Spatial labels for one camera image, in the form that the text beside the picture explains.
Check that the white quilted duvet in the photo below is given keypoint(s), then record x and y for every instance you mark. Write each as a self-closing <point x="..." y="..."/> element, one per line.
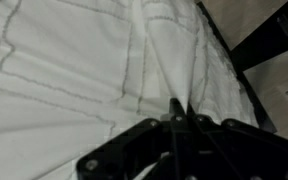
<point x="84" y="66"/>

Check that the black robot table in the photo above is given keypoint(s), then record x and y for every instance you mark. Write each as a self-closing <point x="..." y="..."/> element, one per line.
<point x="267" y="40"/>

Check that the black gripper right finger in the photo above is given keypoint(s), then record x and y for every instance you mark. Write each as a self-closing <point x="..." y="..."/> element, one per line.
<point x="244" y="153"/>

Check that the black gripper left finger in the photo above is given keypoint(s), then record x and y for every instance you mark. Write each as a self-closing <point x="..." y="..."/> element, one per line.
<point x="134" y="153"/>

